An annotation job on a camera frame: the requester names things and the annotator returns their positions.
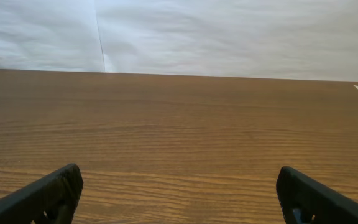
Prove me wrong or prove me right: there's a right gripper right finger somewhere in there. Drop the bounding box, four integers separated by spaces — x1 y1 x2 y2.
275 166 358 224

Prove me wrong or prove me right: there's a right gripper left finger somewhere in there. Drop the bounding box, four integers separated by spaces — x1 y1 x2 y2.
0 163 85 224

